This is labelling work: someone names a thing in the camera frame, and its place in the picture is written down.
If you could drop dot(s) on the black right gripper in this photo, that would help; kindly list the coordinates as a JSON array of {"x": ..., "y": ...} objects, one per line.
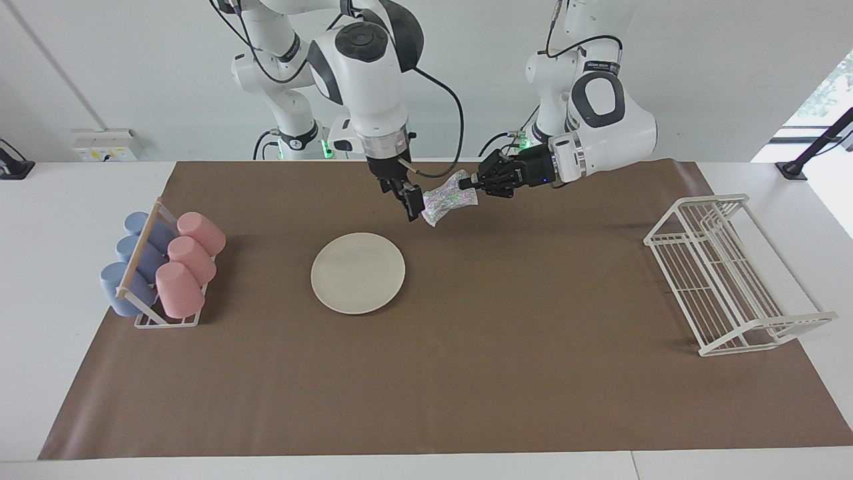
[{"x": 392, "y": 172}]

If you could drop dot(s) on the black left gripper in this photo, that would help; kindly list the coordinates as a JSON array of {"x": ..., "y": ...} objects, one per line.
[{"x": 536, "y": 168}]

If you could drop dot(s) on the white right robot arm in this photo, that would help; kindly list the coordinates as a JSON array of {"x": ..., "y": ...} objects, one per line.
[{"x": 366, "y": 80}]

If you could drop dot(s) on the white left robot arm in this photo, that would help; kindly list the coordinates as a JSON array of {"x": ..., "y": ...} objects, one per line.
[{"x": 613, "y": 126}]

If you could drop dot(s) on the cream round plate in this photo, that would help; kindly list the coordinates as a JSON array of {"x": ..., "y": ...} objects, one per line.
[{"x": 358, "y": 273}]

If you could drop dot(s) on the brown table mat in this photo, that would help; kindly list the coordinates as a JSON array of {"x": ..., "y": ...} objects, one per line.
[{"x": 466, "y": 373}]

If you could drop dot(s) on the pink plastic cup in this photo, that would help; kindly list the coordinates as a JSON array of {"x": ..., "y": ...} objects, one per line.
[
  {"x": 193, "y": 260},
  {"x": 202, "y": 232},
  {"x": 180, "y": 291}
]

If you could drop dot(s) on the white wooden cup rack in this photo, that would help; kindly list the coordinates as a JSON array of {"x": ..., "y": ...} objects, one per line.
[{"x": 141, "y": 246}]

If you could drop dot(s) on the blue plastic cup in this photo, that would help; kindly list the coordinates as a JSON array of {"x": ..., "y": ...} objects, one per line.
[
  {"x": 136, "y": 222},
  {"x": 130, "y": 248},
  {"x": 123, "y": 293}
]

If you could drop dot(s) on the white power strip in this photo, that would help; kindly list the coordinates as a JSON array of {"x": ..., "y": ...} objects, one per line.
[{"x": 106, "y": 145}]

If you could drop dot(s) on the black angled stand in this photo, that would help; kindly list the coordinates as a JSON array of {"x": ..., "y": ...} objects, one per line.
[{"x": 816, "y": 143}]

